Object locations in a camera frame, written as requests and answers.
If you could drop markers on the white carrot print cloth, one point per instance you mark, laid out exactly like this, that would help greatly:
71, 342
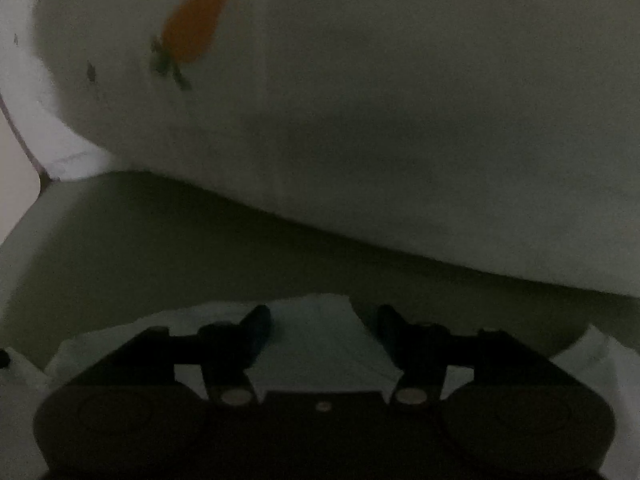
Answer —
400, 110

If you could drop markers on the pale blue garment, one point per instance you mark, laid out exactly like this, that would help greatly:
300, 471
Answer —
310, 342

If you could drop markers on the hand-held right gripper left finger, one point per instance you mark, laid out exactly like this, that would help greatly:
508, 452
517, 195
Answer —
262, 331

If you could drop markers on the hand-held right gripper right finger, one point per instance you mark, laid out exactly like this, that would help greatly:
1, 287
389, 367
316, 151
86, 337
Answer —
385, 328

